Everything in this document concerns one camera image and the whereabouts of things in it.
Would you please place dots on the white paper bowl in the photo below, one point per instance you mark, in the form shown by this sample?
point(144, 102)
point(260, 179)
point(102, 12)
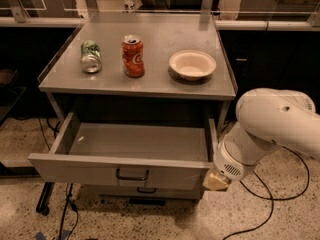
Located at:
point(192, 65)

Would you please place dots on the grey top drawer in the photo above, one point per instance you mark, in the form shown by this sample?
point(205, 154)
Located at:
point(173, 156)

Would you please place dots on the grey drawer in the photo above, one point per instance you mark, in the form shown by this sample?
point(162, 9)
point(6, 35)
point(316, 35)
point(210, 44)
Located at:
point(173, 156)
point(140, 192)

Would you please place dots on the grey metal drawer cabinet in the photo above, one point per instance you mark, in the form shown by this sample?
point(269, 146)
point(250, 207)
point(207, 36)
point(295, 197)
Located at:
point(160, 96)

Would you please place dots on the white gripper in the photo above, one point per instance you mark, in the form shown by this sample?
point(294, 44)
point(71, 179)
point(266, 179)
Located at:
point(227, 165)

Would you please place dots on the blue tape piece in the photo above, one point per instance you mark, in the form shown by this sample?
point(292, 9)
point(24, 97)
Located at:
point(40, 236)

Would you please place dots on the black wheeled stand leg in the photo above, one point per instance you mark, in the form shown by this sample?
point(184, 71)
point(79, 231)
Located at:
point(43, 202)

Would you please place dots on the grey bottom drawer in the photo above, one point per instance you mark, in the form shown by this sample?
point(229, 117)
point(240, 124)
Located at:
point(140, 192)

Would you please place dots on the red cola can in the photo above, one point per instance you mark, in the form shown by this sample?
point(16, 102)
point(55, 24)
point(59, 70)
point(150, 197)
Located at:
point(132, 55)

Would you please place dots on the clear plastic water bottle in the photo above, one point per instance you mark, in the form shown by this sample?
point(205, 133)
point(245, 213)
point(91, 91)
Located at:
point(129, 5)

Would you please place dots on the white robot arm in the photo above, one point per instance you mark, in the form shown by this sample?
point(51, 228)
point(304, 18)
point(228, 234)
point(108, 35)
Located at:
point(267, 119)

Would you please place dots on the green crushed soda can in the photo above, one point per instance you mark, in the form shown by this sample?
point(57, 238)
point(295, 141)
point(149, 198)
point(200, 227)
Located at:
point(91, 59)

